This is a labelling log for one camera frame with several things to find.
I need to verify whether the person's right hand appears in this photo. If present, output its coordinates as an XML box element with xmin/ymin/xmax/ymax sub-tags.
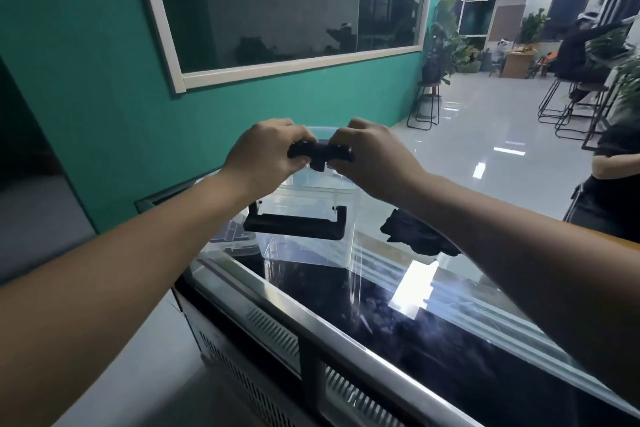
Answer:
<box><xmin>327</xmin><ymin>117</ymin><xmax>429</xmax><ymax>206</ymax></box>

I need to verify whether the person's right forearm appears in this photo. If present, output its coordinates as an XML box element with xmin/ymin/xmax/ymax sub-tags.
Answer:
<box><xmin>390</xmin><ymin>172</ymin><xmax>640</xmax><ymax>410</ymax></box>

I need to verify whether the glass-top display freezer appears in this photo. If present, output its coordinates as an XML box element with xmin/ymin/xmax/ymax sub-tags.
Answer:
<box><xmin>134</xmin><ymin>166</ymin><xmax>640</xmax><ymax>427</ymax></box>

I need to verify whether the person's left forearm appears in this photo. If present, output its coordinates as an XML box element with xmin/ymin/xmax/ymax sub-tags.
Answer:
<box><xmin>0</xmin><ymin>169</ymin><xmax>253</xmax><ymax>427</ymax></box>

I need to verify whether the black bar stool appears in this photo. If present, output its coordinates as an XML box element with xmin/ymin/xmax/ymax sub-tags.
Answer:
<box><xmin>537</xmin><ymin>76</ymin><xmax>613</xmax><ymax>142</ymax></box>

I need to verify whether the black box handle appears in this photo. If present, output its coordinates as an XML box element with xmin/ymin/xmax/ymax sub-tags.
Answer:
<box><xmin>243</xmin><ymin>202</ymin><xmax>348</xmax><ymax>242</ymax></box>

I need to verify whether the black crumpled cloth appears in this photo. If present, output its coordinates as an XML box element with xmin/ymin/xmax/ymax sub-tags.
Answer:
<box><xmin>379</xmin><ymin>208</ymin><xmax>463</xmax><ymax>258</ymax></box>

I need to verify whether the small black plastic part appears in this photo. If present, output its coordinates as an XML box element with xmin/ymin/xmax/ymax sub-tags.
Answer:
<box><xmin>287</xmin><ymin>140</ymin><xmax>355</xmax><ymax>172</ymax></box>

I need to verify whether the large green potted plant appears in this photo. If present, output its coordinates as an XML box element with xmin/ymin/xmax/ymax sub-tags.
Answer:
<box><xmin>421</xmin><ymin>0</ymin><xmax>473</xmax><ymax>86</ymax></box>

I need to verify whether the white-framed wall window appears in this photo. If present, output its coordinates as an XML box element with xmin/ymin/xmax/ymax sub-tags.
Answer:
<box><xmin>129</xmin><ymin>0</ymin><xmax>435</xmax><ymax>94</ymax></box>

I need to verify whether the clear plastic box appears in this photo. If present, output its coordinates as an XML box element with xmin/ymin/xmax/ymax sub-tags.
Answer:
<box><xmin>207</xmin><ymin>126</ymin><xmax>373</xmax><ymax>270</ymax></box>

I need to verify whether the person's left hand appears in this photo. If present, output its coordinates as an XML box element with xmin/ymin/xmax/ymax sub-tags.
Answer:
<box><xmin>220</xmin><ymin>118</ymin><xmax>318</xmax><ymax>203</ymax></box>

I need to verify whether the wooden reception desk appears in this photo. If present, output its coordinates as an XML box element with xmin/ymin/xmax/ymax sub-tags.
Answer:
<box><xmin>500</xmin><ymin>44</ymin><xmax>538</xmax><ymax>79</ymax></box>

